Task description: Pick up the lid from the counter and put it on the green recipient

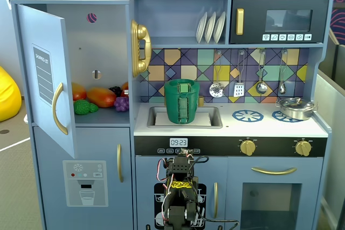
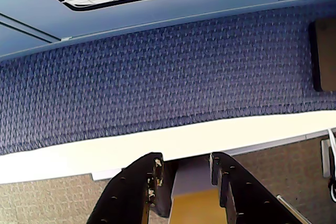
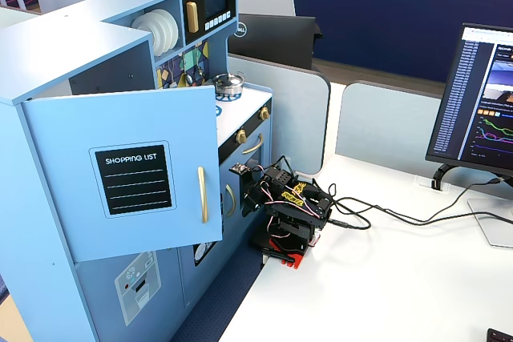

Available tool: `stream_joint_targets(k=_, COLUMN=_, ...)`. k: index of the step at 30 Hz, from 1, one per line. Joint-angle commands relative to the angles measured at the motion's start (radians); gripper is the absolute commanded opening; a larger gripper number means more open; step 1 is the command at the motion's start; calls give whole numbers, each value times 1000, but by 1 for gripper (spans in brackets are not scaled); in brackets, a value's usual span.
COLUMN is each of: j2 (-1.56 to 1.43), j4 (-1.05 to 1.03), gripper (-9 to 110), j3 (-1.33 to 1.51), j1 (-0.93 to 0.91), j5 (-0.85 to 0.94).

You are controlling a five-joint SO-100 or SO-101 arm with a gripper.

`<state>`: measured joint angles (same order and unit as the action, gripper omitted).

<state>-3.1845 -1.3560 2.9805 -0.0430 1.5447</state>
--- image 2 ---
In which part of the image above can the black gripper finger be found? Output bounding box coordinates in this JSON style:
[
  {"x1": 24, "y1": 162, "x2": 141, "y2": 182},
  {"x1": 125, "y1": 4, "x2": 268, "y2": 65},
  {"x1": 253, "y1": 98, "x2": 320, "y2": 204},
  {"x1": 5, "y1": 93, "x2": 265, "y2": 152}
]
[
  {"x1": 86, "y1": 152, "x2": 174, "y2": 224},
  {"x1": 209, "y1": 151, "x2": 313, "y2": 224}
]

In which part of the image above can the brown block black edged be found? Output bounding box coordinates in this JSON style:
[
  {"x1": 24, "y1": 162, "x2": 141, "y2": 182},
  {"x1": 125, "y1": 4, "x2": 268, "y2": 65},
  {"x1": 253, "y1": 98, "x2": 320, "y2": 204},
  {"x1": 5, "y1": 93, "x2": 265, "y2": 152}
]
[{"x1": 308, "y1": 18, "x2": 336, "y2": 93}]

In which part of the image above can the blue toy kitchen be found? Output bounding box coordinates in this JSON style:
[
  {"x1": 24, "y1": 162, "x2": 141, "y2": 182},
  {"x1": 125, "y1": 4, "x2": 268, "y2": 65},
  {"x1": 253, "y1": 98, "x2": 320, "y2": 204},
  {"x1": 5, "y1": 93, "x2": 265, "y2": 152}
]
[{"x1": 0, "y1": 0, "x2": 336, "y2": 60}]

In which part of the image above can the white cable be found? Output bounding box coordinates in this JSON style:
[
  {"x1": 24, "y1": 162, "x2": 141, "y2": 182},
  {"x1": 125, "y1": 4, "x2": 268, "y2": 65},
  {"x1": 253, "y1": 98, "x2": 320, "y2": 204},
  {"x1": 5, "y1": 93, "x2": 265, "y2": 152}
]
[{"x1": 326, "y1": 127, "x2": 336, "y2": 201}]

